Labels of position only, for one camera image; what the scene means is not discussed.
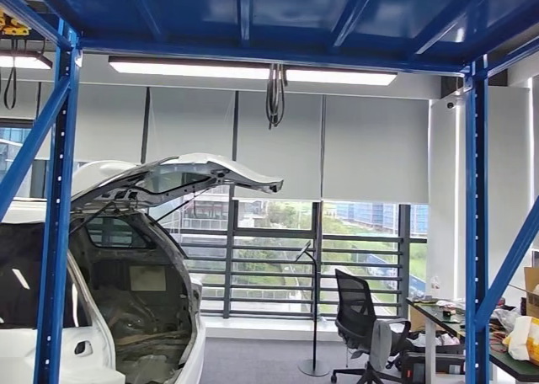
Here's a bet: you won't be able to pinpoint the grey roller blind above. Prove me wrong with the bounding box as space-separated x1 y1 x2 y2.
488 85 532 248
323 93 430 205
148 87 236 163
75 83 146 165
236 90 324 202

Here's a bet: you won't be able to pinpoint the grey window railing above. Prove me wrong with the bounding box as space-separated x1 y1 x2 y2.
162 199 428 320

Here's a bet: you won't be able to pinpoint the black floor stand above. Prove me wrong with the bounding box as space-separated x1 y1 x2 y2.
294 240 331 378

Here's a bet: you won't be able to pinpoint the long white ceiling lamp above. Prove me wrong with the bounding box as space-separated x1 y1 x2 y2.
0 51 53 71
108 56 398 87

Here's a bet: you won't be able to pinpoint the black mesh office chair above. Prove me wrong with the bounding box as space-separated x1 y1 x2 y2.
330 269 411 384

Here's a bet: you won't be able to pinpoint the grey cloth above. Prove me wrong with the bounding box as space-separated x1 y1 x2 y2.
370 318 393 373

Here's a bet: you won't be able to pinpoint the green top desk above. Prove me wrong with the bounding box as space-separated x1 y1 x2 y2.
406 296 539 384

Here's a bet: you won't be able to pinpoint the blue steel storage rack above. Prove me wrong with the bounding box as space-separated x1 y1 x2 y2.
0 0 539 384

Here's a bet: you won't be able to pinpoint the white car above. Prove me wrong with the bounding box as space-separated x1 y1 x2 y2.
0 152 284 384

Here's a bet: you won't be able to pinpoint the black equipment case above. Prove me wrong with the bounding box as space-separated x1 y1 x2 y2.
400 352 466 384

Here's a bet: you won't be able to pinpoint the clear plastic bag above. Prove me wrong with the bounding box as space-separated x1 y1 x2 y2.
491 306 523 333

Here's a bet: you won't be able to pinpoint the printed cardboard box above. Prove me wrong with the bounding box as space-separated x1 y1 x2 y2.
524 267 539 320

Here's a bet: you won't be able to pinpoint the white and yellow plastic bag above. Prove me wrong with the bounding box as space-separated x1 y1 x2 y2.
503 316 539 365

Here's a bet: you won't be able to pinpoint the yellow hoist trolley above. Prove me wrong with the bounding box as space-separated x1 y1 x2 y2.
0 10 31 38

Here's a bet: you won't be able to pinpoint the black hanging cable bundle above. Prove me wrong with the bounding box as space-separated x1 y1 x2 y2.
265 63 288 131

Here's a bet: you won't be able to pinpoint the red and yellow wires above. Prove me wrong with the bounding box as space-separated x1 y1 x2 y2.
488 331 510 355

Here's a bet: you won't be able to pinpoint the black hanging strap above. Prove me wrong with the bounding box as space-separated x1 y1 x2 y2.
3 38 18 110

